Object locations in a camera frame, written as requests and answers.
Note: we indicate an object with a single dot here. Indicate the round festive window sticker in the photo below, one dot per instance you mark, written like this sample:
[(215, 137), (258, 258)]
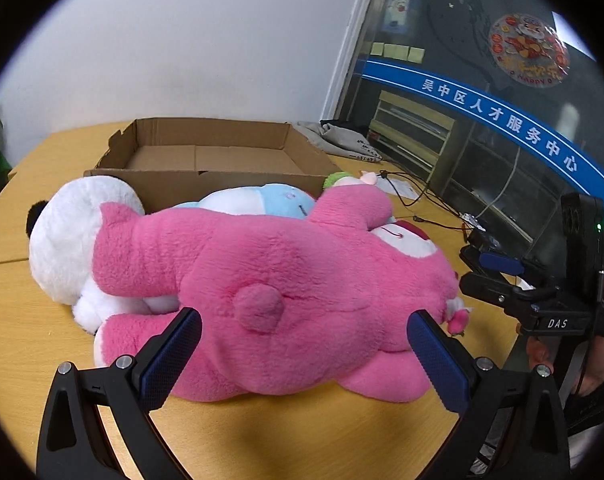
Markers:
[(527, 50)]

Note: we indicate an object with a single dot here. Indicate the light blue plush animal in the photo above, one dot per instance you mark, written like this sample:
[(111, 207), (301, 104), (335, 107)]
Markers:
[(277, 197)]

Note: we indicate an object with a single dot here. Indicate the cartoon window poster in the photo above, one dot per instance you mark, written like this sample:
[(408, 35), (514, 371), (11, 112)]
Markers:
[(399, 7)]

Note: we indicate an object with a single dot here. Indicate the white paper card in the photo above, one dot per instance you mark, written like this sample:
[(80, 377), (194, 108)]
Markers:
[(402, 190)]

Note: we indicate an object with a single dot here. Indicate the yellow shelf behind glass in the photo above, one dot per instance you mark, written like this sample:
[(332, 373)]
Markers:
[(412, 130)]

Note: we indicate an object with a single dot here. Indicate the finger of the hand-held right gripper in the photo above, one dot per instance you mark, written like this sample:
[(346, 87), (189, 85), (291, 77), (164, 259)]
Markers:
[(492, 290), (499, 261)]

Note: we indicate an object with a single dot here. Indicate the white panda plush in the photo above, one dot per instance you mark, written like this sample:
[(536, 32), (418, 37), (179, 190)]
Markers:
[(66, 240)]

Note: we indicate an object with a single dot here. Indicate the pig plush with green hat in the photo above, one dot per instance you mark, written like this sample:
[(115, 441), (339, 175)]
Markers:
[(339, 178)]

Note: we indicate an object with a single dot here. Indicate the brown cardboard box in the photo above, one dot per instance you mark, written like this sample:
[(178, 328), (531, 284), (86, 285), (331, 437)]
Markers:
[(231, 180)]

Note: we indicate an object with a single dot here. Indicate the grey cloth bag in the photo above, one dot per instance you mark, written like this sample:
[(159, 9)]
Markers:
[(342, 147)]

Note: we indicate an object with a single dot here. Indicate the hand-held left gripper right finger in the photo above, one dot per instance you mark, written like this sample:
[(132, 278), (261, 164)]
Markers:
[(437, 365)]

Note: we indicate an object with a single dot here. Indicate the yellow sticky note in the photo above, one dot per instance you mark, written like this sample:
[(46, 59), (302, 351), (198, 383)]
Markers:
[(416, 54), (402, 52), (390, 50), (378, 49)]

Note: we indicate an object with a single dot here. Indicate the person's right forearm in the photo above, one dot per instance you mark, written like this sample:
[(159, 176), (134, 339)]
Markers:
[(597, 410)]

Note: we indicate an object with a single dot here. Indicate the pink plush bear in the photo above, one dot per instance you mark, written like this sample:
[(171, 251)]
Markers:
[(282, 270)]

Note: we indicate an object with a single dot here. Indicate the blue window banner strip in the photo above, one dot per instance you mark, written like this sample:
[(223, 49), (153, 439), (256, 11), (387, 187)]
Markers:
[(482, 95)]

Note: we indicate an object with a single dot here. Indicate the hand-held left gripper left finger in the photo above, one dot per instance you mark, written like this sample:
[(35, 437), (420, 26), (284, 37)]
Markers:
[(174, 360)]

